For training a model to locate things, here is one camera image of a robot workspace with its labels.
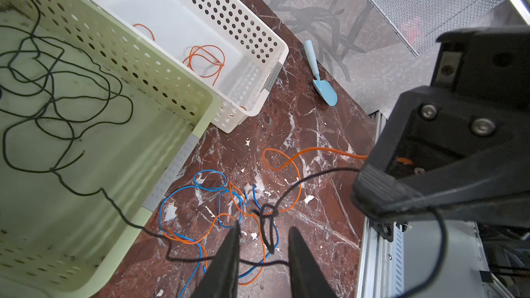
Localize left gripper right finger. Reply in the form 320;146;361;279
288;227;336;297

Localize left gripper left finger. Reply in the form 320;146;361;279
192;222;240;298

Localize black blue orange cables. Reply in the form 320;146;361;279
157;168;282;298

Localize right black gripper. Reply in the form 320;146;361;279
351;26;529;228

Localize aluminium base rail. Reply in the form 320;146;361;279
369;120;529;297

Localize light blue scoop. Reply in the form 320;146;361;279
303;40;338;106

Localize middle light green basket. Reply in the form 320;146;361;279
1;0;215;297

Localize white perforated basket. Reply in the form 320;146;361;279
95;0;288;133

